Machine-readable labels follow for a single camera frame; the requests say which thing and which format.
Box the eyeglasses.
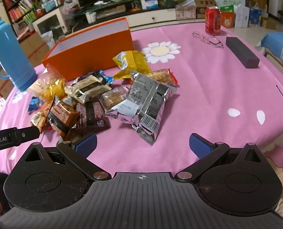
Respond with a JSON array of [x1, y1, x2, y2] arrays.
[[192, 31, 224, 49]]

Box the blue thermos jug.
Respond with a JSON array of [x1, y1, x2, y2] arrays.
[[0, 17, 38, 92]]

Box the blue white tissue box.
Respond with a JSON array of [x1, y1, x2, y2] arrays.
[[140, 0, 159, 10]]

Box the large brown cardboard box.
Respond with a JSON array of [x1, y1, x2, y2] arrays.
[[19, 32, 50, 65]]

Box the white glass-door cabinet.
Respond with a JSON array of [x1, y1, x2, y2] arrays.
[[32, 7, 69, 44]]

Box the yellow snack packet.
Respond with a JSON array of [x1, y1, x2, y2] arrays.
[[112, 51, 152, 80]]

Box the orange grey snack packet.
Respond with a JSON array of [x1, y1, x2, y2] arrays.
[[30, 102, 52, 133]]

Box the golden clear snack packet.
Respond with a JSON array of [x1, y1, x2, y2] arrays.
[[27, 64, 66, 103]]

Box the brown orange snack packet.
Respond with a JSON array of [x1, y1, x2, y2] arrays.
[[47, 97, 80, 139]]

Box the television stand with white drawers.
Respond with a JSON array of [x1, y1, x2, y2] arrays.
[[70, 0, 180, 29]]

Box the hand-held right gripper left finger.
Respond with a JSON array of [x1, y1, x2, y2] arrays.
[[20, 133, 112, 181]]

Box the white carton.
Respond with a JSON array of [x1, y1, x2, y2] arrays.
[[234, 5, 251, 28]]

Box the orange carton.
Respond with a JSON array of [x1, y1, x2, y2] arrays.
[[221, 11, 236, 28]]

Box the silver snack packet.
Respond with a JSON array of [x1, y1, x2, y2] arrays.
[[105, 70, 178, 146]]

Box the pink floral tablecloth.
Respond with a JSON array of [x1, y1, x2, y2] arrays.
[[0, 20, 283, 172]]

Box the small blue candy packet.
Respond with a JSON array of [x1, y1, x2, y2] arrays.
[[28, 96, 44, 112]]

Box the blue sofa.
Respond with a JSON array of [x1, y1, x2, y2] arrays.
[[255, 32, 283, 73]]

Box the red soda can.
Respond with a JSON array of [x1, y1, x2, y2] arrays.
[[205, 6, 222, 36]]

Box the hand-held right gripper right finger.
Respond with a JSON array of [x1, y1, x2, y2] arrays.
[[175, 133, 267, 181]]

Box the dark grey glasses case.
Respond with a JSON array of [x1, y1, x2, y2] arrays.
[[226, 37, 260, 69]]

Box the red-edged clear biscuit packet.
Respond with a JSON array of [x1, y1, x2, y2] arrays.
[[145, 68, 179, 87]]

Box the clear round cookie packet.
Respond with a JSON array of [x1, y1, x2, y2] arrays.
[[100, 86, 130, 112]]

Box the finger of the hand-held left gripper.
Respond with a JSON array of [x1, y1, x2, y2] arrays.
[[19, 127, 41, 145]]

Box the dark brown brick-print packet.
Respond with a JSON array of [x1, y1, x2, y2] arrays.
[[77, 101, 111, 134]]

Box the bookshelf with books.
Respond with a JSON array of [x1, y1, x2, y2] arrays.
[[0, 0, 40, 39]]

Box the orange cardboard box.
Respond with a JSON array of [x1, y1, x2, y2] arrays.
[[41, 17, 135, 81]]

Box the patterned cardboard box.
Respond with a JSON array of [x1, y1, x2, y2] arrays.
[[175, 0, 197, 20]]

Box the blue carton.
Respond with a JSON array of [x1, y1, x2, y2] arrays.
[[249, 8, 262, 27]]

